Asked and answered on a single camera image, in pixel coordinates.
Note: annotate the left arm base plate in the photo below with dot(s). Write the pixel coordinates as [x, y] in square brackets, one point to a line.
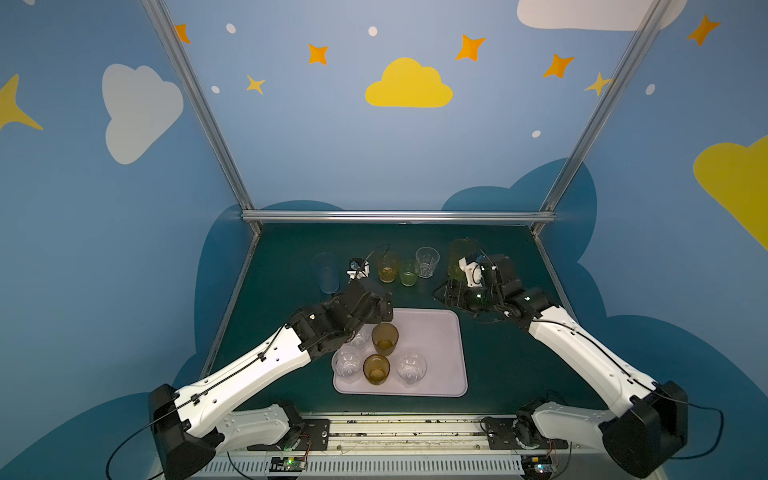
[310, 434]

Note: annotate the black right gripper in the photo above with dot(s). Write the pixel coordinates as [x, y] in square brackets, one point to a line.
[459, 292]

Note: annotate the right green circuit board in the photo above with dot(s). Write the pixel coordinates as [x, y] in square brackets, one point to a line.
[536, 468]

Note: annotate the frosted blue tall cup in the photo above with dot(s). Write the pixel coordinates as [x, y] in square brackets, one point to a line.
[325, 269]

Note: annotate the lilac plastic tray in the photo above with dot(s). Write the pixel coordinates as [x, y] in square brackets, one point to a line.
[435, 334]

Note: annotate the green circuit board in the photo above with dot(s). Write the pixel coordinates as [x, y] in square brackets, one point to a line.
[287, 465]
[536, 468]

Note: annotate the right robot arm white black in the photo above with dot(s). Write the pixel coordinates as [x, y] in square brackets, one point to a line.
[644, 423]

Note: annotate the clear smooth glass rear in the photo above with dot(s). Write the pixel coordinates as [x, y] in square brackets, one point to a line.
[427, 259]

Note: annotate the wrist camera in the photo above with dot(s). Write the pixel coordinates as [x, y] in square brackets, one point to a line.
[472, 270]
[359, 268]

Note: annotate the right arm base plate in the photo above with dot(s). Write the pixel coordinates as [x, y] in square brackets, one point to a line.
[507, 433]

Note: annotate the aluminium frame right post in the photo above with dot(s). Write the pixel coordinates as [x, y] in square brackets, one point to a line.
[633, 56]

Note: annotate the aluminium frame horizontal bar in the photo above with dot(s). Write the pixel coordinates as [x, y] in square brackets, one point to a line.
[398, 217]

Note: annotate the aluminium frame left post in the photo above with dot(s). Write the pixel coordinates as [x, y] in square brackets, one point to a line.
[161, 20]

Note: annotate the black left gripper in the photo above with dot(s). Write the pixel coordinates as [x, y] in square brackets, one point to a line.
[372, 298]

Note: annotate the aluminium frame post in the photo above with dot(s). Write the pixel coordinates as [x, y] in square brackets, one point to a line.
[633, 56]
[161, 20]

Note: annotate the clear faceted glass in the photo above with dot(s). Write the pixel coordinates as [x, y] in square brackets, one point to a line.
[411, 368]
[361, 341]
[347, 365]

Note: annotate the dark amber dimpled glass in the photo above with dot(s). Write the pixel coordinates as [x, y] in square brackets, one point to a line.
[376, 369]
[385, 337]

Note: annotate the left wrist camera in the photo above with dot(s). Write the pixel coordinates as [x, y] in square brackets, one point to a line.
[359, 268]

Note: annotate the yellow amber smooth glass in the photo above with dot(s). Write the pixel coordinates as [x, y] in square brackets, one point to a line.
[388, 267]

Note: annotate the left green circuit board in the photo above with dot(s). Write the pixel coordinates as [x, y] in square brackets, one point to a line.
[287, 465]

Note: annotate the tall green yellow glass rear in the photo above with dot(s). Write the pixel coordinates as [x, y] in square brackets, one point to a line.
[459, 248]

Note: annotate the aluminium rail front base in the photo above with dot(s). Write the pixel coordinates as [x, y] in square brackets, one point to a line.
[404, 446]

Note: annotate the pale green small glass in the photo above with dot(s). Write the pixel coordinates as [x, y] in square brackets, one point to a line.
[409, 272]

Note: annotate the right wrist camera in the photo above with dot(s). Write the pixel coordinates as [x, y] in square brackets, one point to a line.
[472, 270]

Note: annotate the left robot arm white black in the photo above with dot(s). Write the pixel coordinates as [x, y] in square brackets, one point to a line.
[188, 425]

